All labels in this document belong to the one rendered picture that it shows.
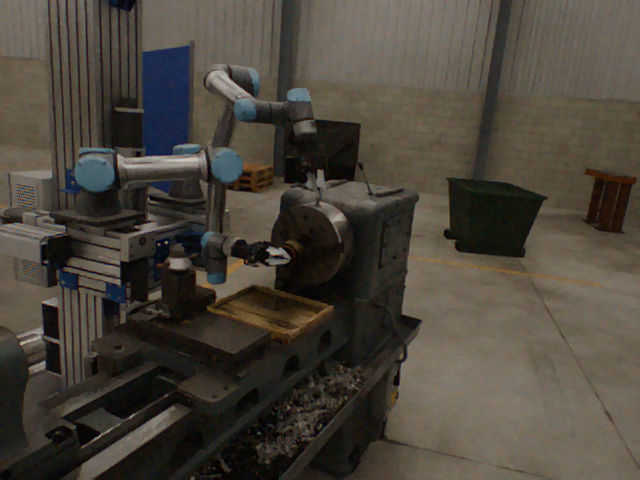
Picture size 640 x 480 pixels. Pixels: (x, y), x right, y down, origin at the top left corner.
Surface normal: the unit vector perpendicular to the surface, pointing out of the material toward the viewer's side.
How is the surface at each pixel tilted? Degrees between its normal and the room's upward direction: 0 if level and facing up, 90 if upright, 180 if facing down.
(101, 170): 91
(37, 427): 0
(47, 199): 90
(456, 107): 90
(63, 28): 90
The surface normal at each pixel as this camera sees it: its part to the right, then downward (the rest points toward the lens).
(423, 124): -0.23, 0.21
